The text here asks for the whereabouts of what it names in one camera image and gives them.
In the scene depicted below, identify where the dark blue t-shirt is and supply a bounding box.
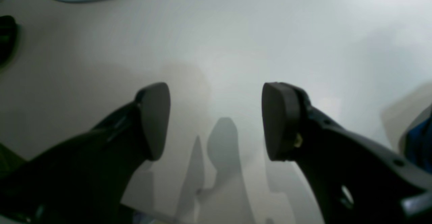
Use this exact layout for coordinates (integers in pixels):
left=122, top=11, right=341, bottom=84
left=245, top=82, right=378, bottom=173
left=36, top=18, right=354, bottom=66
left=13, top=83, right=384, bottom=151
left=404, top=116, right=432, bottom=174

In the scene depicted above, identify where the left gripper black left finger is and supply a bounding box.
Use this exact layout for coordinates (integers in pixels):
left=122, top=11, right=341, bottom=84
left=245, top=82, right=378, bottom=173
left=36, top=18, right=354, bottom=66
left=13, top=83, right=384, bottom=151
left=1, top=82, right=171, bottom=224

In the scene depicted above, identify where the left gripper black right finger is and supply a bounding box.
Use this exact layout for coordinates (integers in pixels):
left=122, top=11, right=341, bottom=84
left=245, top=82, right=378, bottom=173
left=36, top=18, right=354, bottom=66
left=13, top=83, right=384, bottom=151
left=262, top=82, right=432, bottom=224

